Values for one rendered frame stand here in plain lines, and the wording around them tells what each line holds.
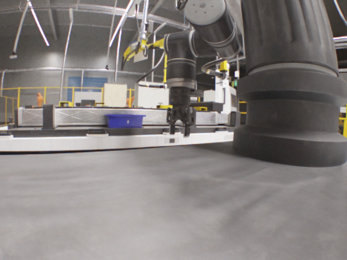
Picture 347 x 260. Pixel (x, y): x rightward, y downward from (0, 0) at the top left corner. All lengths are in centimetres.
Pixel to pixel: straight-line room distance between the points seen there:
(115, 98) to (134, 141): 510
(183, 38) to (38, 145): 83
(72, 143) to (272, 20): 92
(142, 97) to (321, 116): 604
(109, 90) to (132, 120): 503
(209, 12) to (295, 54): 22
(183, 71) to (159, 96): 585
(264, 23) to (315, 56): 10
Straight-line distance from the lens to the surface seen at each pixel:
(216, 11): 43
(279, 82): 26
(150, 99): 627
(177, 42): 63
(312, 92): 26
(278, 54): 29
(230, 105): 440
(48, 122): 99
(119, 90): 607
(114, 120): 100
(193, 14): 44
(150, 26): 279
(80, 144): 93
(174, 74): 59
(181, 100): 59
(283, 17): 32
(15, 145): 102
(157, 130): 105
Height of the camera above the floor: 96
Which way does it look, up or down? 5 degrees down
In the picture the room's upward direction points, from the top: 2 degrees clockwise
